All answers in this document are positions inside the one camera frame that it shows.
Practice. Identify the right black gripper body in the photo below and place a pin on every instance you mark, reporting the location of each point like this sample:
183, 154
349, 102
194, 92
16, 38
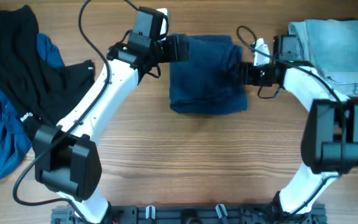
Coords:
245, 73

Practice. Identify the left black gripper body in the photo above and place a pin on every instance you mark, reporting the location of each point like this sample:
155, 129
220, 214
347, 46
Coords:
179, 48

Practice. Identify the navy blue shorts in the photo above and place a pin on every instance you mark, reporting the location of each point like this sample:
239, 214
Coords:
208, 82

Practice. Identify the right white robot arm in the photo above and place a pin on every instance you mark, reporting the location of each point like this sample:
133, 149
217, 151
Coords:
329, 146

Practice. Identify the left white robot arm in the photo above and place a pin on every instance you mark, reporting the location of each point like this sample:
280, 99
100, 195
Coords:
67, 160

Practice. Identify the folded light blue jeans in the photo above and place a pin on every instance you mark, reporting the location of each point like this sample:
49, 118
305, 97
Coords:
340, 74

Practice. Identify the black garment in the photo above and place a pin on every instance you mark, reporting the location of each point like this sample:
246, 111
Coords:
40, 93

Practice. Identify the teal blue garment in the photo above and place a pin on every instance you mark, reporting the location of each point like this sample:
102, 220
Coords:
14, 143

